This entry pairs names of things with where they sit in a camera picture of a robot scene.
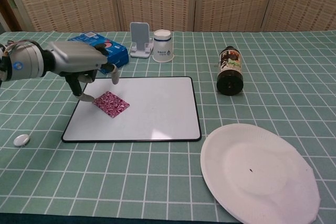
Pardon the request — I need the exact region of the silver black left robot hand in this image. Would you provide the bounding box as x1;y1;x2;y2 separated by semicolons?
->
43;40;120;103

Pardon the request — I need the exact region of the white board black frame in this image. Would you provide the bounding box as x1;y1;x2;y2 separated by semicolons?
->
61;76;202;144

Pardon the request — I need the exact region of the blue Oreo cookie box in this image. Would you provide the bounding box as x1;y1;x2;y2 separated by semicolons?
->
67;31;130;75

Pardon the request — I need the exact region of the white phone stand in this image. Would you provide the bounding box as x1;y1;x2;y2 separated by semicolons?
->
129;22;154;58

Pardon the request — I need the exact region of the upturned white paper cup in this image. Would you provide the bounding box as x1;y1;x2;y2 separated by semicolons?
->
152;29;176;63

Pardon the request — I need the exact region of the green checked tablecloth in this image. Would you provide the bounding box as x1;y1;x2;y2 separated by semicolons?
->
0;30;336;224

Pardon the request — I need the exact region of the dark drink bottle with label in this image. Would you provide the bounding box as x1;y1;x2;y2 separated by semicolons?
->
216;45;245;96

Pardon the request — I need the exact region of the white paper plate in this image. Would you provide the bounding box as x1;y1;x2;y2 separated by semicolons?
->
200;123;322;224

